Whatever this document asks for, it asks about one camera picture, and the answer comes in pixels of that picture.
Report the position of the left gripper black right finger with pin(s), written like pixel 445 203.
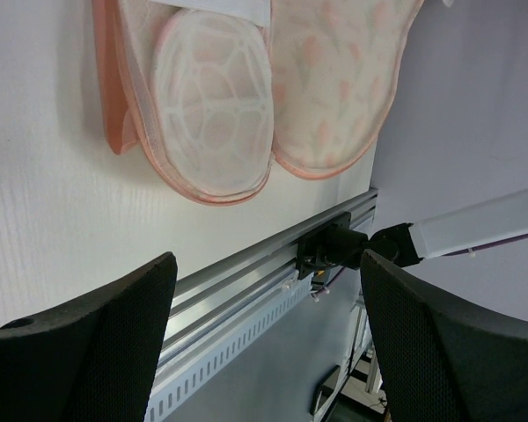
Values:
pixel 441 357

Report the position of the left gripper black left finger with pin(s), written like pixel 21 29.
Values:
pixel 92 358

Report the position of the peach floral mesh laundry bag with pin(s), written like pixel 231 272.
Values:
pixel 216 92

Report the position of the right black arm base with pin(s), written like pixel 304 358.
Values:
pixel 331 244

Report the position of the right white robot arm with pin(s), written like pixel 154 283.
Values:
pixel 467 230

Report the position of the white slotted cable duct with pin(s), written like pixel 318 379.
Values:
pixel 182 378

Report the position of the aluminium mounting rail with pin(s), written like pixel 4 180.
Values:
pixel 205 299

